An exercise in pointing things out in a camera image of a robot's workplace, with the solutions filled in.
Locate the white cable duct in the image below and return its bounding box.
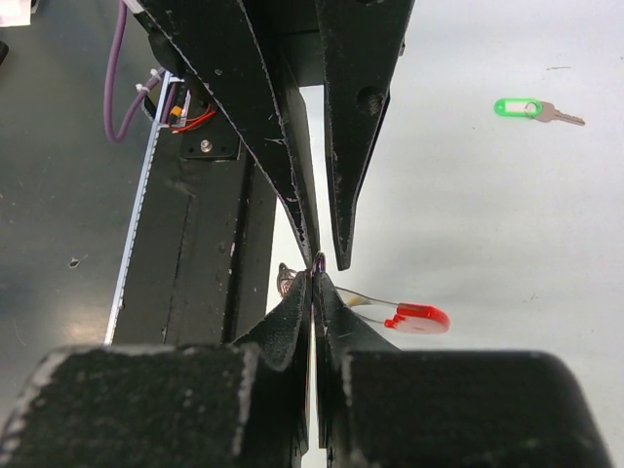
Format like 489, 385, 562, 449
103, 71, 173, 345

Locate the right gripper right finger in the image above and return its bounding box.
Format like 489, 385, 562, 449
312, 273, 612, 467

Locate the key with green tag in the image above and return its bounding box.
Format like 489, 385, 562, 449
493, 97, 585, 126

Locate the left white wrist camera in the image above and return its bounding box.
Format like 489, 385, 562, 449
0, 0, 39, 27

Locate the red handled metal key holder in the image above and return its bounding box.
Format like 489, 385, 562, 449
277, 262, 451, 335

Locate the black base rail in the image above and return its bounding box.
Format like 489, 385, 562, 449
111, 28, 326, 347

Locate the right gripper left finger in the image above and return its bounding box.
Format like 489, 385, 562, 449
1, 271, 312, 467

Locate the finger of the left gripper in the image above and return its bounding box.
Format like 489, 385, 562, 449
316, 0, 414, 271
141, 1, 320, 266

